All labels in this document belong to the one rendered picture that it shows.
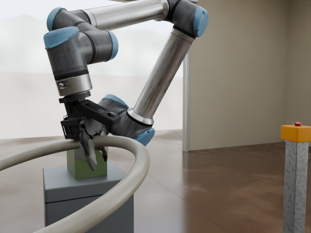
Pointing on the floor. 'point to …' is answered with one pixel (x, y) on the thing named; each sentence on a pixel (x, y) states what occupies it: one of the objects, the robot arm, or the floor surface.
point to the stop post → (295, 176)
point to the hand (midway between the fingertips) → (101, 161)
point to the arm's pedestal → (84, 197)
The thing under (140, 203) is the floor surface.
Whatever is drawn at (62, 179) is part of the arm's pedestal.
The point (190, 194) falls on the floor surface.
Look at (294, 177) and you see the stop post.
